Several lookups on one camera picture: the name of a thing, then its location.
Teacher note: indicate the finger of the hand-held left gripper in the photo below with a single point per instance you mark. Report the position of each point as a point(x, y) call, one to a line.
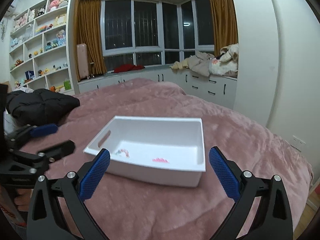
point(45, 130)
point(62, 148)

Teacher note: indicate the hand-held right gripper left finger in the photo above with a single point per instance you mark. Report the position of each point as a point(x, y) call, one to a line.
point(96, 173)

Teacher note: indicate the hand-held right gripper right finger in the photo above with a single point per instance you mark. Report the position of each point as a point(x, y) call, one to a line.
point(223, 173)

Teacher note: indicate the white storage box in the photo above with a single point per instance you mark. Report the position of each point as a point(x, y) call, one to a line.
point(155, 177)

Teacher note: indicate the person's left hand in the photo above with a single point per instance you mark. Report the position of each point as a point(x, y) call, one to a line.
point(22, 200)

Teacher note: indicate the black down jacket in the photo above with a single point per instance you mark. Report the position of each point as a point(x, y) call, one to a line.
point(42, 105)

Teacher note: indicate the white pillow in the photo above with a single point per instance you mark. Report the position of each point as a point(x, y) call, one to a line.
point(10, 122)

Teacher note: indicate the green gift bag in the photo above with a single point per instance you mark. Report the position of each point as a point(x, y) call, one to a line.
point(67, 84)

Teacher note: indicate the blue box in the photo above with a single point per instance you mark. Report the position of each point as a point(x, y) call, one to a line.
point(29, 75)

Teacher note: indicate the white shelf with toys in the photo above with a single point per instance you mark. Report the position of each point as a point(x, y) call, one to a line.
point(40, 55)

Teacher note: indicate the pink suitcase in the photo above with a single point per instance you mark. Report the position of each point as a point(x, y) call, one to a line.
point(83, 60)

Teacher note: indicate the red cushion on sill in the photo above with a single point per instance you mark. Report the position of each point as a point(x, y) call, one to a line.
point(127, 68)

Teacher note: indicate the mustard curtain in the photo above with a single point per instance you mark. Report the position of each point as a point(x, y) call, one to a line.
point(90, 35)
point(223, 17)

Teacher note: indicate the white floral quilt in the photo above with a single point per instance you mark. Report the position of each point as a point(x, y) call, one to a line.
point(223, 67)

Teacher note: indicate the framed picture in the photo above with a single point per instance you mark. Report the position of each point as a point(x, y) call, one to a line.
point(60, 20)

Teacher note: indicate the beige clothes pile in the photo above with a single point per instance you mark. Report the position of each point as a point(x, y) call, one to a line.
point(197, 63)

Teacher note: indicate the white drawer cabinet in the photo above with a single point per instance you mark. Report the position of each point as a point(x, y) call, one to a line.
point(155, 76)

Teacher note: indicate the cream plush toy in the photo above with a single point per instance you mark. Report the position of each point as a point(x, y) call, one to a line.
point(231, 51)

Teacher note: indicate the large bay window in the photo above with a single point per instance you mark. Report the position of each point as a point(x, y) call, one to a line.
point(147, 25)

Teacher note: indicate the white wall socket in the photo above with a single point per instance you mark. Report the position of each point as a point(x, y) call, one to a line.
point(299, 143)

